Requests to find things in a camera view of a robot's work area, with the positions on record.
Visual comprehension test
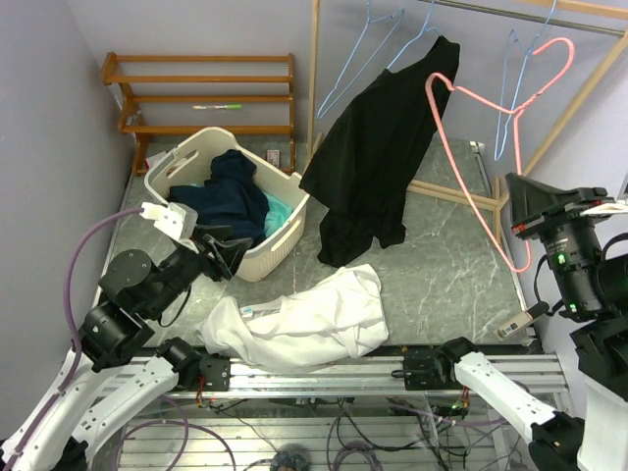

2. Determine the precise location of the white label tag device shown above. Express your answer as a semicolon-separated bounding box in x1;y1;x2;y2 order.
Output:
495;311;536;341

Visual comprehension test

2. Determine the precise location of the white t shirt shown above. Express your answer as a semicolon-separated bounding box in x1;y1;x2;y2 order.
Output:
196;264;389;372

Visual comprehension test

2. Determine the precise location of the black t shirt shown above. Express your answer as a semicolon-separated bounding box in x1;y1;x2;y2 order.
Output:
300;36;461;268

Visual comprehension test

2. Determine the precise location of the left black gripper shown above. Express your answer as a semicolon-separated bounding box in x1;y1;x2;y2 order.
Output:
143;223;252;316

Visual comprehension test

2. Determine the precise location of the navy blue garment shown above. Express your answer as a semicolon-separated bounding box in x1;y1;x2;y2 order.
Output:
168;149;269;247

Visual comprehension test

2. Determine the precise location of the white paper scrap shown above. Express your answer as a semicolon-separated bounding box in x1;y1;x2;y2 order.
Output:
145;151;167;170

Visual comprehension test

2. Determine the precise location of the green white pen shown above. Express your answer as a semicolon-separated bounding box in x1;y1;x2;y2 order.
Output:
192;104;242;111

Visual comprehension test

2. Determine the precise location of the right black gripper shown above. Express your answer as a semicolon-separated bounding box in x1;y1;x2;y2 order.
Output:
505;169;614;311

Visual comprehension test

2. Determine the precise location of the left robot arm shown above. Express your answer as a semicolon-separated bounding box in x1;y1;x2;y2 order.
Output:
1;227;252;470

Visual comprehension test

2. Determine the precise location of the pink wire hanger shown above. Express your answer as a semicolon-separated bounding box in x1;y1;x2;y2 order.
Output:
424;37;576;275

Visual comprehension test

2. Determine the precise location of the light wooden clothes rack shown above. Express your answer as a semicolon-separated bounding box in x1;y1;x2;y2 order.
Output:
302;0;628;246

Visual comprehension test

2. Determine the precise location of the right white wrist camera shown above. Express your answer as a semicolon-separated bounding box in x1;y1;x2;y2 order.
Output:
581;181;627;217

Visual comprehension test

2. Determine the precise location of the blue hanger far left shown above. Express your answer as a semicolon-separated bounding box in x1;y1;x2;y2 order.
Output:
314;1;405;121

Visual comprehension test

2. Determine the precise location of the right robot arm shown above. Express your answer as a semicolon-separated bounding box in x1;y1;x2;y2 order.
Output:
392;173;627;470

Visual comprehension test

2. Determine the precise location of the aluminium mounting rail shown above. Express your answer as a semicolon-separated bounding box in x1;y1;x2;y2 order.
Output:
97;345;570;398

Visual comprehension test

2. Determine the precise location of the blue hanger right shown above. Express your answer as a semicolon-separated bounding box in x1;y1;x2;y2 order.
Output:
493;0;557;162

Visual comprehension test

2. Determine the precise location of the teal garment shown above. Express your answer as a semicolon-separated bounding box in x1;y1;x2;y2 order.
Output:
172;180;292;245

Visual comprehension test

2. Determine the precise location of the small red white box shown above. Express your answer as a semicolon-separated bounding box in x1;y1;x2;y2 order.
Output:
266;149;281;167

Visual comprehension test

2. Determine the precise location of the white laundry basket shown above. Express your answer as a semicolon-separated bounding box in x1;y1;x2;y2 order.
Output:
144;127;309;283

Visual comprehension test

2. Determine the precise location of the blue hanger holding black shirt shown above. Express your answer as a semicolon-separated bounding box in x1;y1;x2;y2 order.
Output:
386;0;441;71

